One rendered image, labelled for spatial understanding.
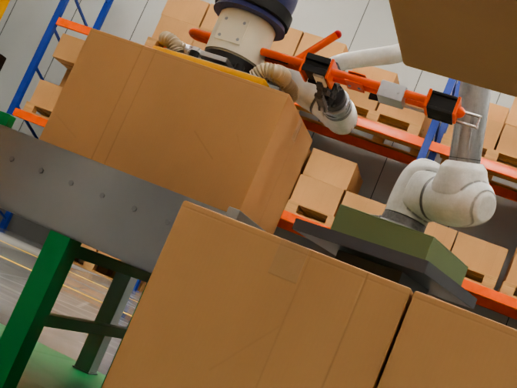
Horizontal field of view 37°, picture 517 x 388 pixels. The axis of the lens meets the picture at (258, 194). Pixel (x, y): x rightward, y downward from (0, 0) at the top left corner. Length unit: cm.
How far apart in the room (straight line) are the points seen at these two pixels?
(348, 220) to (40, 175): 108
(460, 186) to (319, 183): 701
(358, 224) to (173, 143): 80
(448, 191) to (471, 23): 207
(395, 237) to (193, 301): 133
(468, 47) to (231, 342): 82
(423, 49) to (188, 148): 151
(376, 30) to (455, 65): 1097
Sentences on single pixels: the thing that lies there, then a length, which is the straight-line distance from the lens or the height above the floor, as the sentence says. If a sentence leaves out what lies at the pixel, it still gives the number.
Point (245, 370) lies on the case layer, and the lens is 121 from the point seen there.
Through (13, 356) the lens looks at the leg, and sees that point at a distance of 189.
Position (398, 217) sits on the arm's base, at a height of 88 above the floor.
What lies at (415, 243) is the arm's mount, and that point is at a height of 80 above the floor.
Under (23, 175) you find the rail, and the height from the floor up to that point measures 50.
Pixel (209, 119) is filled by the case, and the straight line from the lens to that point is 199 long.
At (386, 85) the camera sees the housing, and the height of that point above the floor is 109.
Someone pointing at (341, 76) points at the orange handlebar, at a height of 108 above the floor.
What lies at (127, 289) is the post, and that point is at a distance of 270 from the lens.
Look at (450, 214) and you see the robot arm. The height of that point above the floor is 93.
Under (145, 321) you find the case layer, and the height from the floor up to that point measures 34.
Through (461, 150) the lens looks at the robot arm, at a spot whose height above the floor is 113.
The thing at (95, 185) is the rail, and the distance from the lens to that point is 187.
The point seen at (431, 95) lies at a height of 110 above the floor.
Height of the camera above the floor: 43
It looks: 8 degrees up
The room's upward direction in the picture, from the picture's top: 23 degrees clockwise
